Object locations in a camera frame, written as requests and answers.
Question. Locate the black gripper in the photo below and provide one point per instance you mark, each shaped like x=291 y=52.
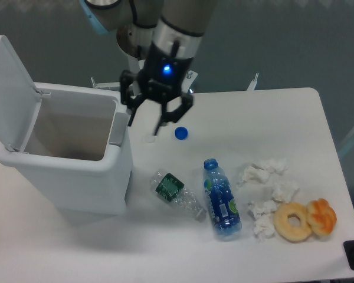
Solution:
x=160 y=80

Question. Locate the white plastic trash can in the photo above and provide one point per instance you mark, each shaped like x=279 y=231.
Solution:
x=71 y=143

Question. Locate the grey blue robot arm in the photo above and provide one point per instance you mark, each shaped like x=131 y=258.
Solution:
x=166 y=35

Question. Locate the blue bottle cap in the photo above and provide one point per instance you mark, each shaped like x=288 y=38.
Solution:
x=181 y=133

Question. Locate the white bottle cap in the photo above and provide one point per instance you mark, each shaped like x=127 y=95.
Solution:
x=149 y=138

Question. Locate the clear bottle green label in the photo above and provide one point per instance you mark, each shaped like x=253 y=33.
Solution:
x=174 y=193

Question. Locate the crumpled white tissue top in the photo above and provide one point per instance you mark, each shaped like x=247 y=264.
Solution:
x=261 y=171

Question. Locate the crumpled white tissue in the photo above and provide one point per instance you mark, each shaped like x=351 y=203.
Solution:
x=262 y=213
x=284 y=191
x=261 y=171

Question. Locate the blue plastic bottle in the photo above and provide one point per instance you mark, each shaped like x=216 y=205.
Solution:
x=222 y=207

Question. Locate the crumpled white tissue middle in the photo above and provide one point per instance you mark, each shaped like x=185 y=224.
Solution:
x=284 y=191

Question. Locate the crumpled white tissue bottom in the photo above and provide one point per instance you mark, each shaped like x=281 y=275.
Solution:
x=262 y=213

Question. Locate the orange glazed bread roll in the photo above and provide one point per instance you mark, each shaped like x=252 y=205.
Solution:
x=321 y=217

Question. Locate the plain ring donut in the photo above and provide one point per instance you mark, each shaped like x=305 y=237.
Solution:
x=290 y=221

